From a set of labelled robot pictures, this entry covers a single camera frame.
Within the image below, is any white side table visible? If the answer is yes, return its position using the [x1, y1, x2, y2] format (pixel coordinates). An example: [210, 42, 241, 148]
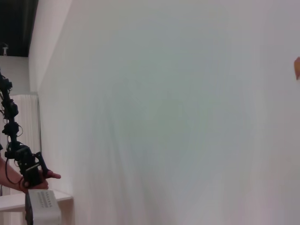
[0, 191, 75, 225]

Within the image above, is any black teleoperation handle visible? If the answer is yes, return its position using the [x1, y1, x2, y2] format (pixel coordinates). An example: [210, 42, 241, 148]
[4, 145, 51, 188]

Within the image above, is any black wall panel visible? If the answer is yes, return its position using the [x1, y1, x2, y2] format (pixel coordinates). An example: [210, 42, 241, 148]
[0, 0, 39, 57]

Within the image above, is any person's bare forearm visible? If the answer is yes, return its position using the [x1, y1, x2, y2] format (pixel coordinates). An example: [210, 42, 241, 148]
[0, 157, 24, 192]

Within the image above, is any person's bare hand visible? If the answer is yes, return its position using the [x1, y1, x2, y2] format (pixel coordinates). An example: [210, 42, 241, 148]
[20, 170, 61, 194]

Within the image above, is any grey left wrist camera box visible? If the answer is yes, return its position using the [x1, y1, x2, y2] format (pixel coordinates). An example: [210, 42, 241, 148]
[24, 188, 62, 225]

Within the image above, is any wooden jar lid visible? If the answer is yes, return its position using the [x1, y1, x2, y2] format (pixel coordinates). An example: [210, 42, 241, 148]
[293, 56, 300, 81]

